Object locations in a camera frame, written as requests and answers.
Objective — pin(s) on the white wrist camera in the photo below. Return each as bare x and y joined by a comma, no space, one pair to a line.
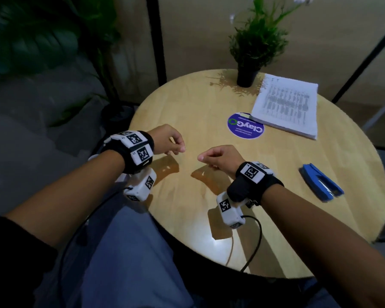
229,211
141,186

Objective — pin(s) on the person's black sleeve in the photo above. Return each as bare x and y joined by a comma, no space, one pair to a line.
16,263

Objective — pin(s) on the person's left hand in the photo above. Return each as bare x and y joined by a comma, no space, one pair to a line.
167,141

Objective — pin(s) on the round purple sticker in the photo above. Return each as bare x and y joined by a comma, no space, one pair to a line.
244,128

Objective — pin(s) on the white metal chair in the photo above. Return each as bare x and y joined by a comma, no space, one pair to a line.
381,112

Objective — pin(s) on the small potted green plant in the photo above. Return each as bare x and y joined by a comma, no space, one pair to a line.
256,41

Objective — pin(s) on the blue stapler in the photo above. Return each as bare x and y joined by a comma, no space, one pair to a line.
321,182

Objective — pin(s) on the large leafy potted plant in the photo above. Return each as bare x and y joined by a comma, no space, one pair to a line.
29,38

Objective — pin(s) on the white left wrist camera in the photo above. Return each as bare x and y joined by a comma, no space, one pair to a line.
141,186

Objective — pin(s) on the person's grey trousers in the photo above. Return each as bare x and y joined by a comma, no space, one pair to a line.
125,263

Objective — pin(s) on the black partition frame post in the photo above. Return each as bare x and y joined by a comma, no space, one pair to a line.
157,41
362,64

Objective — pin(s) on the black right wristband with markers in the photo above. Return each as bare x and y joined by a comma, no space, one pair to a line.
253,182

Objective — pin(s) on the stack of white printed papers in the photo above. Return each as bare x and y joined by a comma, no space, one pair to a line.
288,105

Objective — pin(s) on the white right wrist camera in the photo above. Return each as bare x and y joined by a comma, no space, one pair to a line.
229,211

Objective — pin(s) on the person's right hand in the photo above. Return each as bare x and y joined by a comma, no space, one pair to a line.
226,158

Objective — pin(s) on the person's right forearm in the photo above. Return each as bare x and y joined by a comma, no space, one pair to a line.
327,246

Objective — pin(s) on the person's left forearm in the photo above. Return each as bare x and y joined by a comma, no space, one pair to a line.
67,198

